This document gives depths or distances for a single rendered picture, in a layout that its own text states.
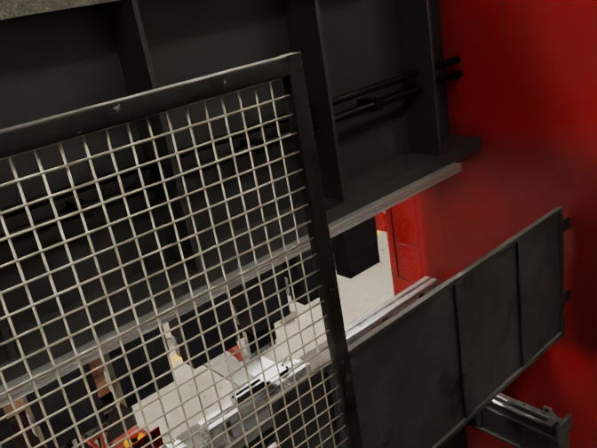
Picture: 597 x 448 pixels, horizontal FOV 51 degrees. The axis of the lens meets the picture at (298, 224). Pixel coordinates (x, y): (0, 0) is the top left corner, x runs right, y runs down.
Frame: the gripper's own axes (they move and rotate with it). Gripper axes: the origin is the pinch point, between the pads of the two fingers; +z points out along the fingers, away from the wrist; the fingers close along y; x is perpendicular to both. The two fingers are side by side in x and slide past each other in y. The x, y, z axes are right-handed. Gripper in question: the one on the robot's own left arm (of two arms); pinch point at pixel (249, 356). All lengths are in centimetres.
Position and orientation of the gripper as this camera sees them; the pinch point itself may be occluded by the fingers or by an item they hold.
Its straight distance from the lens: 204.7
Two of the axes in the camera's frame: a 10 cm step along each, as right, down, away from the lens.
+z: 4.7, 8.8, -0.2
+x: -5.0, 2.9, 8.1
